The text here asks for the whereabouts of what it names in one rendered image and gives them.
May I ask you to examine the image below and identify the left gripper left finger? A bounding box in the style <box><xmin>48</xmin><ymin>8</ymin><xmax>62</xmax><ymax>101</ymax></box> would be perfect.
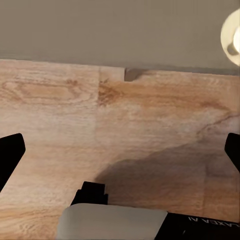
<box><xmin>0</xmin><ymin>133</ymin><xmax>26</xmax><ymax>192</ymax></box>

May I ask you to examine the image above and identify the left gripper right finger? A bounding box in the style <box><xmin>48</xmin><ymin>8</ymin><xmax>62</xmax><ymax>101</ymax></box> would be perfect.
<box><xmin>224</xmin><ymin>133</ymin><xmax>240</xmax><ymax>172</ymax></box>

